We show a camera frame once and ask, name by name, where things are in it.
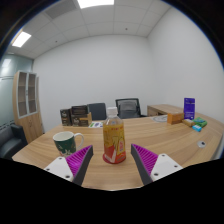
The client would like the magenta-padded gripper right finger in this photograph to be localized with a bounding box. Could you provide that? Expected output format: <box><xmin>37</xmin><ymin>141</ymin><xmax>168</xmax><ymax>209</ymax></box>
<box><xmin>130</xmin><ymin>143</ymin><xmax>184</xmax><ymax>186</ymax></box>

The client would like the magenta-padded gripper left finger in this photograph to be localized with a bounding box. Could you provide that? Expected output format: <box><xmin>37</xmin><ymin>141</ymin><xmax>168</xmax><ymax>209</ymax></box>
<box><xmin>43</xmin><ymin>144</ymin><xmax>94</xmax><ymax>187</ymax></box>

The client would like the yellow drink bottle white cap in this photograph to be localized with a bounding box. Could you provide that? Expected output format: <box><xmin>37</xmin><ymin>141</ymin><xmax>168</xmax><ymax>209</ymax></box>
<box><xmin>102</xmin><ymin>106</ymin><xmax>127</xmax><ymax>164</ymax></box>

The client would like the green and white mug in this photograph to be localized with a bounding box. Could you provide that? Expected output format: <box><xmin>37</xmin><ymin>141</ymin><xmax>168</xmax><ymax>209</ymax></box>
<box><xmin>52</xmin><ymin>130</ymin><xmax>85</xmax><ymax>158</ymax></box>

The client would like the white printed leaflet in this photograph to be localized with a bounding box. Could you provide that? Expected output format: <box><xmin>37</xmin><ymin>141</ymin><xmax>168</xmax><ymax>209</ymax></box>
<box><xmin>88</xmin><ymin>121</ymin><xmax>104</xmax><ymax>129</ymax></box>

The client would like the large dark brown box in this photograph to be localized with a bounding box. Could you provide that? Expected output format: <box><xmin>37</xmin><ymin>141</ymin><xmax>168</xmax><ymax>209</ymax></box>
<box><xmin>70</xmin><ymin>104</ymin><xmax>93</xmax><ymax>128</ymax></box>

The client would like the round white plate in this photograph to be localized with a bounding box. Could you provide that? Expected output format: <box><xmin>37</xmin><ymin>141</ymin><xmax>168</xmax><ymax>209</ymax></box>
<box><xmin>152</xmin><ymin>114</ymin><xmax>169</xmax><ymax>123</ymax></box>

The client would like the small dark brown box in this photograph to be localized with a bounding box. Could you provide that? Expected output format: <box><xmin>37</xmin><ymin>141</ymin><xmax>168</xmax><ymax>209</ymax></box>
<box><xmin>59</xmin><ymin>108</ymin><xmax>73</xmax><ymax>127</ymax></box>

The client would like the orange-brown cardboard box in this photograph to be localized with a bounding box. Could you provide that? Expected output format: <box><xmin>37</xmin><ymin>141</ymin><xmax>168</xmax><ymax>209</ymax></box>
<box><xmin>166</xmin><ymin>112</ymin><xmax>185</xmax><ymax>126</ymax></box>

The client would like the dark grey office chair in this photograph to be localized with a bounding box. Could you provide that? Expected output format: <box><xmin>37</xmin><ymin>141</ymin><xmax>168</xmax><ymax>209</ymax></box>
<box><xmin>87</xmin><ymin>102</ymin><xmax>108</xmax><ymax>122</ymax></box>

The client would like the black mesh office chair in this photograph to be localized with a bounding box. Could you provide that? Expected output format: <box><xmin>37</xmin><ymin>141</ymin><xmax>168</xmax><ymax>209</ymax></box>
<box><xmin>115</xmin><ymin>97</ymin><xmax>148</xmax><ymax>120</ymax></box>

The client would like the wooden side desk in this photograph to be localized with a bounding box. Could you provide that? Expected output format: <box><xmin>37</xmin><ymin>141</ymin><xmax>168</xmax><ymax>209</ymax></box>
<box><xmin>146</xmin><ymin>103</ymin><xmax>185</xmax><ymax>118</ymax></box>

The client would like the small tan box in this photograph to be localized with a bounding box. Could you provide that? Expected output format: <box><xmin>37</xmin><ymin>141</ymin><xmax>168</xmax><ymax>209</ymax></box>
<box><xmin>181</xmin><ymin>118</ymin><xmax>195</xmax><ymax>128</ymax></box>

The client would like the wooden glass-door shelf cabinet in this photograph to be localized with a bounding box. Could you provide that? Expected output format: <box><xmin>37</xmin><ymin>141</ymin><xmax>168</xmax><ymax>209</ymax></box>
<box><xmin>12</xmin><ymin>70</ymin><xmax>45</xmax><ymax>144</ymax></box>

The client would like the green flat box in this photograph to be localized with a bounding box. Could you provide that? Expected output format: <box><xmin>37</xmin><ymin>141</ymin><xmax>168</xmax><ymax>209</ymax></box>
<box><xmin>192</xmin><ymin>116</ymin><xmax>208</xmax><ymax>128</ymax></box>

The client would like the tall purple box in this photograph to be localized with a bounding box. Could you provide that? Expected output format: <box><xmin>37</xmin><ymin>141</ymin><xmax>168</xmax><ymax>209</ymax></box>
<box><xmin>183</xmin><ymin>97</ymin><xmax>196</xmax><ymax>121</ymax></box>

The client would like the black leather sofa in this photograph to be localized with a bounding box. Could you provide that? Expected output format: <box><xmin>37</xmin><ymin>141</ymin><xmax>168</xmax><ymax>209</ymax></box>
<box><xmin>0</xmin><ymin>124</ymin><xmax>29</xmax><ymax>161</ymax></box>

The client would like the small square ceiling light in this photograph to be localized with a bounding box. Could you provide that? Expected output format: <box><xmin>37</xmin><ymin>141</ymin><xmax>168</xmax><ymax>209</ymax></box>
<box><xmin>11</xmin><ymin>31</ymin><xmax>33</xmax><ymax>48</ymax></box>

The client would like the ceiling air vent grille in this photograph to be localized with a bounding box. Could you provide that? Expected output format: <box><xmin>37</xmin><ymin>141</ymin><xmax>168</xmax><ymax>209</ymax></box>
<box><xmin>44</xmin><ymin>0</ymin><xmax>78</xmax><ymax>20</ymax></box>

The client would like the large square ceiling light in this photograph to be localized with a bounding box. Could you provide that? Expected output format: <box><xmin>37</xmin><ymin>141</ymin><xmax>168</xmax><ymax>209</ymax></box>
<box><xmin>76</xmin><ymin>0</ymin><xmax>115</xmax><ymax>10</ymax></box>

